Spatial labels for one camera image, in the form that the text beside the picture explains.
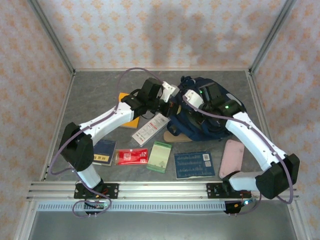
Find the pink pencil case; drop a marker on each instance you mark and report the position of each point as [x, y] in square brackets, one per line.
[232, 157]

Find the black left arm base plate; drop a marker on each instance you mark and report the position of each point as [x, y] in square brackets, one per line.
[112, 191]

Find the red packet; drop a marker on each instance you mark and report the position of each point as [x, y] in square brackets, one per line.
[131, 157]

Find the right table side rail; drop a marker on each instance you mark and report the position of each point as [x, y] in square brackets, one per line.
[258, 100]

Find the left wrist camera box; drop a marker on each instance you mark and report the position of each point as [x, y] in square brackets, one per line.
[169, 90]

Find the blue notebook with QR codes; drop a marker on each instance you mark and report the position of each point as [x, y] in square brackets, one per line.
[193, 165]

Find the aluminium mounting rail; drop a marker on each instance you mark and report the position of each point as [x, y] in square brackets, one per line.
[162, 190]

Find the table side rail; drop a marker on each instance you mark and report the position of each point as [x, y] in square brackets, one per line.
[62, 112]
[258, 100]

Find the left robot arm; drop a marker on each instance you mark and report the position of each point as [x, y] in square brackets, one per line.
[105, 122]

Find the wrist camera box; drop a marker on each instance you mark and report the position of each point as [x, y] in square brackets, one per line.
[169, 90]
[193, 98]

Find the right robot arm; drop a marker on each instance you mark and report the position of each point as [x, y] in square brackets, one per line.
[252, 140]

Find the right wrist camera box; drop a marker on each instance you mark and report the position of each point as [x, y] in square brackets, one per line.
[193, 98]

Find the left table side rail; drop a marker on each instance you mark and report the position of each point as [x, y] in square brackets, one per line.
[62, 112]

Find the green notepad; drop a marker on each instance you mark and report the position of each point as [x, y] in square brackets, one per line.
[158, 157]

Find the right aluminium frame post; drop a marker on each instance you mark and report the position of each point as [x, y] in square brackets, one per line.
[272, 37]

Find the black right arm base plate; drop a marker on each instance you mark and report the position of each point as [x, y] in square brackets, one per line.
[212, 191]

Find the aluminium frame post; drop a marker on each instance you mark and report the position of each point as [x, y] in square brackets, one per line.
[52, 37]
[272, 37]

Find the navy blue backpack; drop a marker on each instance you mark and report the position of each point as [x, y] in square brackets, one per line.
[185, 122]

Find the left aluminium frame post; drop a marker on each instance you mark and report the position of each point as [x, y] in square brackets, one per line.
[52, 37]

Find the navy book with yellow label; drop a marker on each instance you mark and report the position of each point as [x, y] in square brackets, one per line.
[105, 155]

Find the brown glasses case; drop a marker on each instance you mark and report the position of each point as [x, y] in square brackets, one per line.
[175, 137]

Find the orange book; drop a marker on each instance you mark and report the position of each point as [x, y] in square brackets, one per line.
[131, 123]

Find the clear plastic stationery pack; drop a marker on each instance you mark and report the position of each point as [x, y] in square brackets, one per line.
[150, 130]

